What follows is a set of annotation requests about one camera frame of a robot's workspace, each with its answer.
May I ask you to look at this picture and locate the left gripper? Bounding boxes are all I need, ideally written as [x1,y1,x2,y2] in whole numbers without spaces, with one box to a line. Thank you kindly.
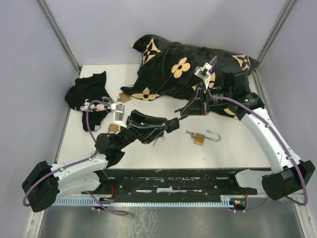
[116,109,168,150]

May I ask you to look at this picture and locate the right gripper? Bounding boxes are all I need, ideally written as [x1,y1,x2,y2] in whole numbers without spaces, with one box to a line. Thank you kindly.
[180,83,232,116]

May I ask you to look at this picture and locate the medium brass padlock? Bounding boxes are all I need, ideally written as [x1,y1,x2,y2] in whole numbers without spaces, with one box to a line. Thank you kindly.
[108,123,119,133]

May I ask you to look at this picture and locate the black-headed keys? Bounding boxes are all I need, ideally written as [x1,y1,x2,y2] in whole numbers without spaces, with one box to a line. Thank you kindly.
[153,133,164,146]

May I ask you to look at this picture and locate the black padlock shackle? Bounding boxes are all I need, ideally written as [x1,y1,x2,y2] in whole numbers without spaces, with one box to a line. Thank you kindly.
[165,118,180,133]

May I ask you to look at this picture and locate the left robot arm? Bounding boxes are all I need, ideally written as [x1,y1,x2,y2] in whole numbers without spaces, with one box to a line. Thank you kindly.
[22,110,168,212]

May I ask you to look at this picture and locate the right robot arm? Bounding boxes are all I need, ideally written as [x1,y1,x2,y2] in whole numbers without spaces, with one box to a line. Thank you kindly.
[179,67,315,206]

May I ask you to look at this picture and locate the brass padlock near pillow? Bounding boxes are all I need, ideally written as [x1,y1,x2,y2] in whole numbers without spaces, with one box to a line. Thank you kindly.
[119,92,131,103]

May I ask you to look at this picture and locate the silver keys of large padlock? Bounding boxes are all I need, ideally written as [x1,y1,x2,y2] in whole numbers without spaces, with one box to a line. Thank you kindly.
[186,130,196,139]

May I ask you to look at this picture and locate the large brass padlock long shackle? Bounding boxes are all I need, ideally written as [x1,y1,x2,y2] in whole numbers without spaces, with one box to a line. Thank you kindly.
[192,130,221,146]

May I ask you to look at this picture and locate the black floral pillow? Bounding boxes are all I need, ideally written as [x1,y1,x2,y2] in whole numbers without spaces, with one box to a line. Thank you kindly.
[120,34,261,121]

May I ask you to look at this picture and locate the black printed garment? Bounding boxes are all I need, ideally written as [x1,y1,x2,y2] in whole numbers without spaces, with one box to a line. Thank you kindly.
[65,71,114,131]

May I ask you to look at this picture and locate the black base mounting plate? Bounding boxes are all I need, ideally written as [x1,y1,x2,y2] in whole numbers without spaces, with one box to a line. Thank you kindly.
[92,169,258,200]

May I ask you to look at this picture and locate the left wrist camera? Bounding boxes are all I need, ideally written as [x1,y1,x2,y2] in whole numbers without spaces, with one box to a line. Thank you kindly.
[111,103,126,127]

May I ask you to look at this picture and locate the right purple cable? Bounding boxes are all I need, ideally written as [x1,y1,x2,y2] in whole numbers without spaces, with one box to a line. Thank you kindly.
[208,56,310,213]

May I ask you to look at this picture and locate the purple cable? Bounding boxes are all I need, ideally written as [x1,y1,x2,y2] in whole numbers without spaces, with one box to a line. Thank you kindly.
[22,100,128,216]
[208,56,310,213]

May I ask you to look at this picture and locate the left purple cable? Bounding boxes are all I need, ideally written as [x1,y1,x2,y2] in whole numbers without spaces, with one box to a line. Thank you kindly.
[22,100,128,216]

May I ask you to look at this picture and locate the slotted cable duct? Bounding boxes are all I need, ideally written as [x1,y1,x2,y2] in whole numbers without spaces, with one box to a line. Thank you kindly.
[53,193,247,209]

